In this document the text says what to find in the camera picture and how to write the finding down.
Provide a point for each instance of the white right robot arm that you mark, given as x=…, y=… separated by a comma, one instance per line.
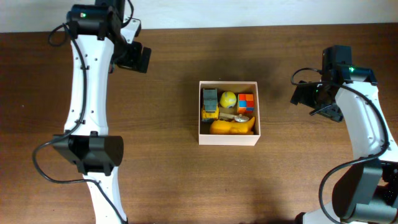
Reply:
x=363, y=190

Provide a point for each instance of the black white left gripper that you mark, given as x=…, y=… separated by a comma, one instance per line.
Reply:
x=137, y=63

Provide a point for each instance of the yellow ball toy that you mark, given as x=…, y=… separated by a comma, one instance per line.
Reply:
x=228, y=99

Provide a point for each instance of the pink cardboard box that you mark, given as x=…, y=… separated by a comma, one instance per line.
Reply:
x=204, y=135

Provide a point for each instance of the yellow grey toy truck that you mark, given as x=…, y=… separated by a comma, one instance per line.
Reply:
x=210, y=110

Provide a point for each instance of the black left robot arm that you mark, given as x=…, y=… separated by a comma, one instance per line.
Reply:
x=102, y=38

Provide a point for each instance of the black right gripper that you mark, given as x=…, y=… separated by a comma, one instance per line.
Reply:
x=302, y=93

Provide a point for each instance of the orange rubber dolphin toy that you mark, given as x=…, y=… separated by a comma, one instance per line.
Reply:
x=232, y=128

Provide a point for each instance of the pig face rattle drum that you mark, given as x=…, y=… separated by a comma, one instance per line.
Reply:
x=238, y=118

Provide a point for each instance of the colourful puzzle cube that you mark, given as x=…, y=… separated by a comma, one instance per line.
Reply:
x=245, y=103

